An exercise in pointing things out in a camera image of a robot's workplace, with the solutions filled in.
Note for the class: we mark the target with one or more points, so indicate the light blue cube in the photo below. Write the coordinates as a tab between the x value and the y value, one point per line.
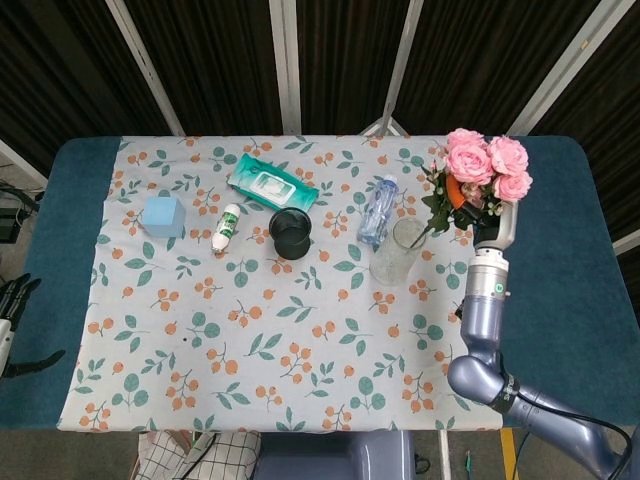
164	216

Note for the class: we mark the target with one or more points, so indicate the small white green-label bottle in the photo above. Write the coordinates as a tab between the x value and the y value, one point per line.
226	227

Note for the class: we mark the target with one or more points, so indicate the clear glass vase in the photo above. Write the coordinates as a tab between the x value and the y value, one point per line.
397	255

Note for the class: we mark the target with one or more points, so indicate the black plastic cup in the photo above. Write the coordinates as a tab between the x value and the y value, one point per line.
290	233

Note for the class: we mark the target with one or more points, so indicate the teal wet wipes pack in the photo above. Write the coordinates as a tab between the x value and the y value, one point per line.
272	185

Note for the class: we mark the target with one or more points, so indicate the pink rose bouquet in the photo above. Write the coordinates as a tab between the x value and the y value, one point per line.
475	160

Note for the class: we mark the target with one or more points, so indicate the floral patterned tablecloth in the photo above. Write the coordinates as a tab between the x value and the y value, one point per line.
250	325

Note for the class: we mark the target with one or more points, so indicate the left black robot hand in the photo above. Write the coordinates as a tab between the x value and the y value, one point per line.
11	302

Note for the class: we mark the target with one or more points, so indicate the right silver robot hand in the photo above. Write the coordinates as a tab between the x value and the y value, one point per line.
492	225

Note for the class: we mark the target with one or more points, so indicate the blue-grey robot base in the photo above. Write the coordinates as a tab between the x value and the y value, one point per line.
335	455

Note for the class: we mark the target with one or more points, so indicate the clear plastic water bottle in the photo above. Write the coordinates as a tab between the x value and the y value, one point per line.
379	212

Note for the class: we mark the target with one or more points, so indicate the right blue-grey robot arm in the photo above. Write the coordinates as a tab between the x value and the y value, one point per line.
487	330

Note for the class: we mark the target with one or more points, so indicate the checkered white bag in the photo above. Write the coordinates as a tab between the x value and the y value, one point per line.
200	457

